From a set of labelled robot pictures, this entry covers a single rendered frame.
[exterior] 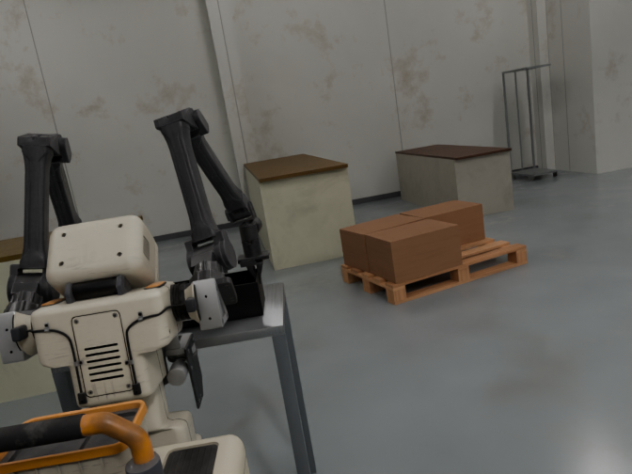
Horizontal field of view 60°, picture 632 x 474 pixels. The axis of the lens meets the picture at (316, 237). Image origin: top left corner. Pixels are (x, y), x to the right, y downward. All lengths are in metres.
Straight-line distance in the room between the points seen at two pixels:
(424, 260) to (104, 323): 3.07
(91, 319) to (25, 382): 2.66
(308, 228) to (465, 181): 1.99
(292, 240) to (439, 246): 1.75
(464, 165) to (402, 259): 2.62
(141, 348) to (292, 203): 4.14
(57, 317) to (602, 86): 8.01
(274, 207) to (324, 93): 3.32
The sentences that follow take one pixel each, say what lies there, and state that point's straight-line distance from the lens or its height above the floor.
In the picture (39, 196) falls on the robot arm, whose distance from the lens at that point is 1.51.
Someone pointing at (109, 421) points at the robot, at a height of 0.99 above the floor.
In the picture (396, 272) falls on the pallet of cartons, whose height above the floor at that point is 0.23.
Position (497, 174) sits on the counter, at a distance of 6.55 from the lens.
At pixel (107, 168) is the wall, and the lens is 8.19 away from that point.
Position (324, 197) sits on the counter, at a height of 0.61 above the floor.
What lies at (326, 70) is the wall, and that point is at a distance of 8.25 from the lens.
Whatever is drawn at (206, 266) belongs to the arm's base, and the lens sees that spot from 1.29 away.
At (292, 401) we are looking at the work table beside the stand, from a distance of 1.76.
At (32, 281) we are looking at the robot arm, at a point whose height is 1.11.
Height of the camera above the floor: 1.38
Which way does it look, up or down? 12 degrees down
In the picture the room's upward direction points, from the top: 9 degrees counter-clockwise
